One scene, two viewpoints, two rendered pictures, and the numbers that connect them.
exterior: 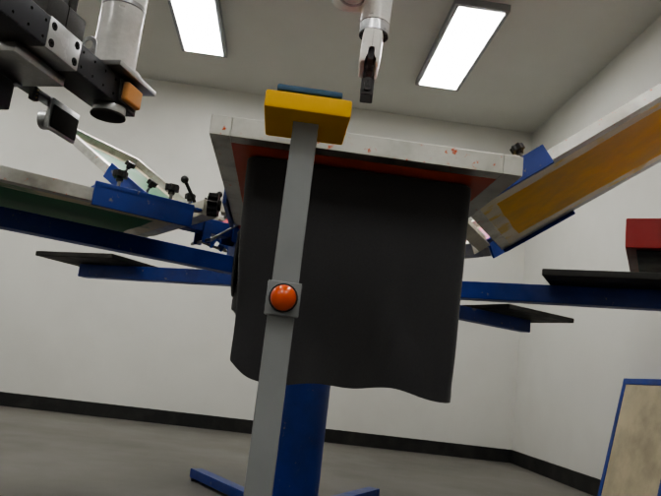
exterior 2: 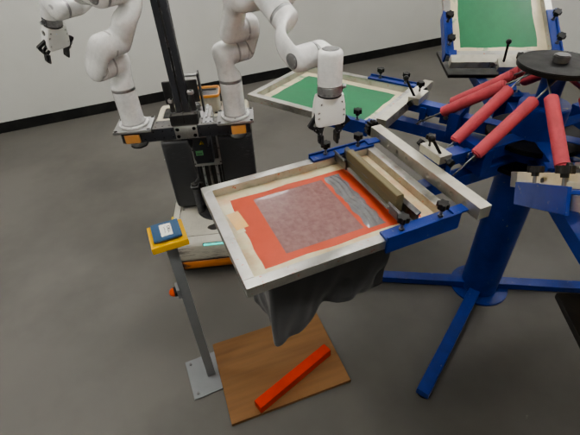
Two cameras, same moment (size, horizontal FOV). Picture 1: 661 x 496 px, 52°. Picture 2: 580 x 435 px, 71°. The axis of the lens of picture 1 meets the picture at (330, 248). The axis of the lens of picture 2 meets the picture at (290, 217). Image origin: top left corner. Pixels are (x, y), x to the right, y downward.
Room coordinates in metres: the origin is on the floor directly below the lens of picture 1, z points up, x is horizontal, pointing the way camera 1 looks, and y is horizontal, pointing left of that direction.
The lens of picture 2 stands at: (1.10, -1.15, 1.91)
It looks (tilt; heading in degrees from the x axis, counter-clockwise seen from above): 39 degrees down; 72
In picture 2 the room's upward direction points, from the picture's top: 3 degrees counter-clockwise
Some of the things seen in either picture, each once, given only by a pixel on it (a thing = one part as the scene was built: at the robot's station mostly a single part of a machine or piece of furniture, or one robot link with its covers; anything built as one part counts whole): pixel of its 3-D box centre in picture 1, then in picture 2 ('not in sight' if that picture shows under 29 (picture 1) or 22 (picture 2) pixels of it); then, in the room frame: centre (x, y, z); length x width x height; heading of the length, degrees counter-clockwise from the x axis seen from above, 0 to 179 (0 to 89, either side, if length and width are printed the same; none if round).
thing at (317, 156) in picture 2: (237, 205); (341, 154); (1.80, 0.27, 0.98); 0.30 x 0.05 x 0.07; 3
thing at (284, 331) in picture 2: not in sight; (332, 287); (1.54, -0.23, 0.74); 0.46 x 0.04 x 0.42; 3
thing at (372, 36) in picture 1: (371, 51); (329, 107); (1.60, -0.05, 1.36); 0.10 x 0.08 x 0.11; 178
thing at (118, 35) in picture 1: (111, 43); (233, 97); (1.41, 0.54, 1.21); 0.16 x 0.13 x 0.15; 76
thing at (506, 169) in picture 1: (346, 198); (321, 204); (1.58, -0.02, 0.97); 0.79 x 0.58 x 0.04; 3
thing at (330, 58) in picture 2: (362, 3); (324, 62); (1.60, -0.01, 1.49); 0.15 x 0.10 x 0.11; 109
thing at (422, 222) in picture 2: not in sight; (419, 229); (1.84, -0.29, 0.98); 0.30 x 0.05 x 0.07; 3
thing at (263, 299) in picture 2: (348, 279); (255, 272); (1.29, -0.04, 0.74); 0.45 x 0.03 x 0.43; 93
